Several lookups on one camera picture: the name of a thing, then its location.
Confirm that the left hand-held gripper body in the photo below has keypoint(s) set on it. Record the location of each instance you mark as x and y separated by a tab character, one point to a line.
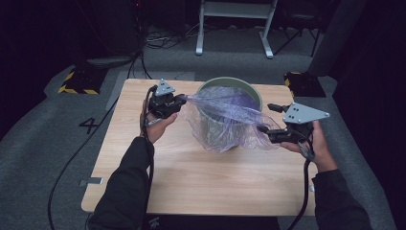
162	103

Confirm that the yellow-black striped base plate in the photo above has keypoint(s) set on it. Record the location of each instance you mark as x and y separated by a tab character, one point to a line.
304	84
83	83

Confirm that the person's dark torso clothing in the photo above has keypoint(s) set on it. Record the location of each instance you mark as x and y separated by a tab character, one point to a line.
210	223

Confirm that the black tripod stand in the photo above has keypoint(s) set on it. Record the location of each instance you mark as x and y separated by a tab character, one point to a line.
297	35

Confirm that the dark pole with grey base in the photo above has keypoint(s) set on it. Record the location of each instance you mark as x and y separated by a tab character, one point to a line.
108	60

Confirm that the person's right hand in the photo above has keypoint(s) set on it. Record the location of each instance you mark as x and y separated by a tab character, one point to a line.
322	153

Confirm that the grey post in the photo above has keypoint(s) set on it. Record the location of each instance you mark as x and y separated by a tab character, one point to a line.
335	38

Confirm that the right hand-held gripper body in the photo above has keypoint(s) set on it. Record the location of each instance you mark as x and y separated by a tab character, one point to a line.
301	113

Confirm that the white metal stand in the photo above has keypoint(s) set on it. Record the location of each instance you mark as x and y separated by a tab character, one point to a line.
236	9

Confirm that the person's left hand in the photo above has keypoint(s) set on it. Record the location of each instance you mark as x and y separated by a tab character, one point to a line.
156	131

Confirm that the green plastic bin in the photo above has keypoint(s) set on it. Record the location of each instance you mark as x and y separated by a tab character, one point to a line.
255	92

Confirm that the grey tape strip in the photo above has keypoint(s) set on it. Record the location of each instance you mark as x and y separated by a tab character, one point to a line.
92	181

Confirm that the purple plastic bag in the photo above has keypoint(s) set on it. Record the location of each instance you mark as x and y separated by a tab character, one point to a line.
230	108

